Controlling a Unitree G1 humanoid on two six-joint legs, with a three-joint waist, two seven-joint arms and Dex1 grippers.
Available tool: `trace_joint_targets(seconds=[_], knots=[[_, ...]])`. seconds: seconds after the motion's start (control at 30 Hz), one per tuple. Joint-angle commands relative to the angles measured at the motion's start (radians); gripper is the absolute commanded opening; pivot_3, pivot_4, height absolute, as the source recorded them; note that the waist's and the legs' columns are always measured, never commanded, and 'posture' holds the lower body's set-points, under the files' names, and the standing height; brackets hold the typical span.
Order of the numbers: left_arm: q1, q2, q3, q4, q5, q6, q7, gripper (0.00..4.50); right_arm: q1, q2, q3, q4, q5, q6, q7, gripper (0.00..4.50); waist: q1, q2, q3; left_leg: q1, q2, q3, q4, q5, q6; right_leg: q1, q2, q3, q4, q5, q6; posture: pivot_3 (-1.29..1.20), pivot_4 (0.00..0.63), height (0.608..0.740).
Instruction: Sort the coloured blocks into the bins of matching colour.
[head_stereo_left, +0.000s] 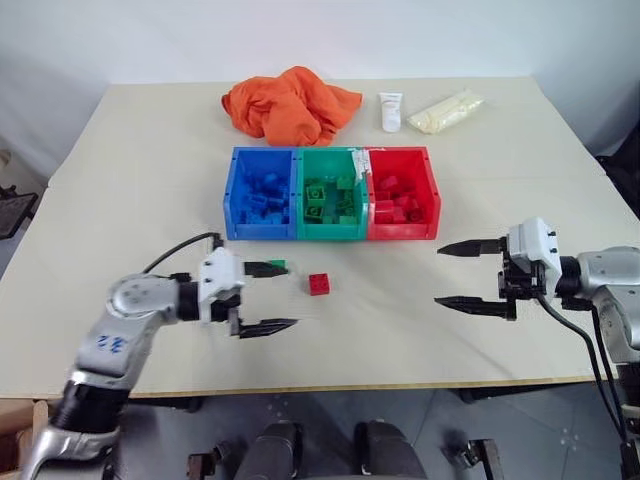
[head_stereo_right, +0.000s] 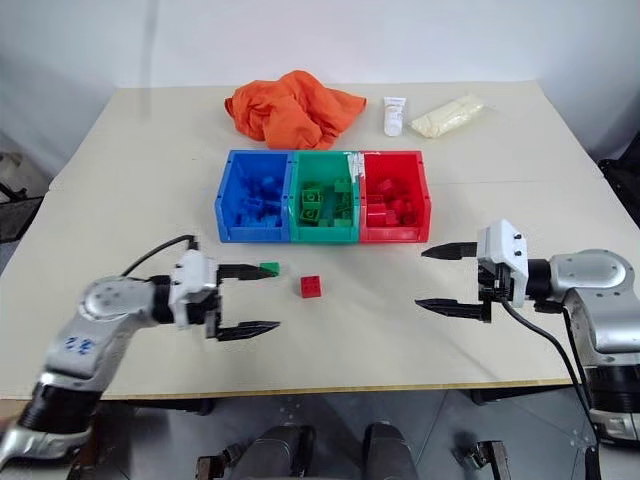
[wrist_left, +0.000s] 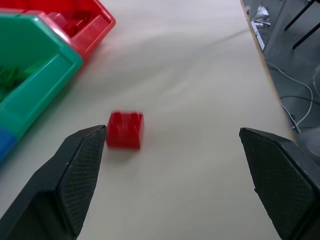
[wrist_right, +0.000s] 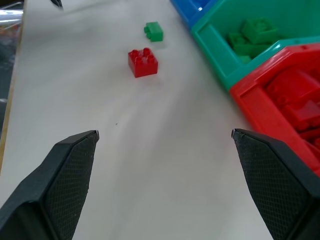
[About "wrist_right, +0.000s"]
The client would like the green plastic bin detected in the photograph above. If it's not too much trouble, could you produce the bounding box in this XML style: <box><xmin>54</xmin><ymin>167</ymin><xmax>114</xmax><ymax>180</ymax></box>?
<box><xmin>190</xmin><ymin>0</ymin><xmax>320</xmax><ymax>92</ymax></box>

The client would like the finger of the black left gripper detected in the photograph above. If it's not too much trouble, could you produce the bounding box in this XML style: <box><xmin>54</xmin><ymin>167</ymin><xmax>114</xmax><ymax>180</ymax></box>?
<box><xmin>0</xmin><ymin>129</ymin><xmax>100</xmax><ymax>240</ymax></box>

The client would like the clear plastic container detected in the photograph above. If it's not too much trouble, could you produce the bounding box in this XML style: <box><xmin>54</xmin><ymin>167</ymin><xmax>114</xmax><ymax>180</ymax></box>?
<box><xmin>0</xmin><ymin>1</ymin><xmax>24</xmax><ymax>36</ymax></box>

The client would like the green brick in bin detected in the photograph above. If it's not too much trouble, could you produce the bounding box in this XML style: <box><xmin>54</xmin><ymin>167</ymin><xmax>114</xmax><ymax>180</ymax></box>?
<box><xmin>226</xmin><ymin>31</ymin><xmax>253</xmax><ymax>55</ymax></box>
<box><xmin>240</xmin><ymin>17</ymin><xmax>280</xmax><ymax>45</ymax></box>

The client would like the red toy brick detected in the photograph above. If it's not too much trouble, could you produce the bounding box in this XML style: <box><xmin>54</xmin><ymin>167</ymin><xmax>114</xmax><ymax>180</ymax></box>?
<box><xmin>127</xmin><ymin>47</ymin><xmax>159</xmax><ymax>79</ymax></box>

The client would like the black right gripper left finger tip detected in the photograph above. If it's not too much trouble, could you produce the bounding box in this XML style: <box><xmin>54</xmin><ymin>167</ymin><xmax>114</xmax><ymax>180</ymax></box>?
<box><xmin>50</xmin><ymin>0</ymin><xmax>64</xmax><ymax>11</ymax></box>

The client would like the red plastic bin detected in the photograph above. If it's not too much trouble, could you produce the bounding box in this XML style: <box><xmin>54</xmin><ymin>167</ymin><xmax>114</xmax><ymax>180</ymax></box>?
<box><xmin>229</xmin><ymin>42</ymin><xmax>320</xmax><ymax>178</ymax></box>

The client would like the blue plastic bin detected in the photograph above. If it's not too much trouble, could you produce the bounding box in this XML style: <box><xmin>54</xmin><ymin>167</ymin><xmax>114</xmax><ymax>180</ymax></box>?
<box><xmin>170</xmin><ymin>0</ymin><xmax>218</xmax><ymax>30</ymax></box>

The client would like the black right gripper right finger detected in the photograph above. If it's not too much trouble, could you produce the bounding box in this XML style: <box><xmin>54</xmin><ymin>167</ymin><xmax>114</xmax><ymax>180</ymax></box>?
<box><xmin>231</xmin><ymin>128</ymin><xmax>320</xmax><ymax>240</ymax></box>

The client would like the green toy brick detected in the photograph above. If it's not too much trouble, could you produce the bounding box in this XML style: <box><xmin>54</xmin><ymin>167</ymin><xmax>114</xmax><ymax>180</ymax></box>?
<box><xmin>143</xmin><ymin>21</ymin><xmax>165</xmax><ymax>43</ymax></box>

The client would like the red brick in bin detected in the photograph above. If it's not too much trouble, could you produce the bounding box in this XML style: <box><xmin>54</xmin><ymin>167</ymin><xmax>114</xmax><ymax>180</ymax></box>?
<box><xmin>264</xmin><ymin>68</ymin><xmax>319</xmax><ymax>107</ymax></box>
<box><xmin>283</xmin><ymin>99</ymin><xmax>320</xmax><ymax>131</ymax></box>

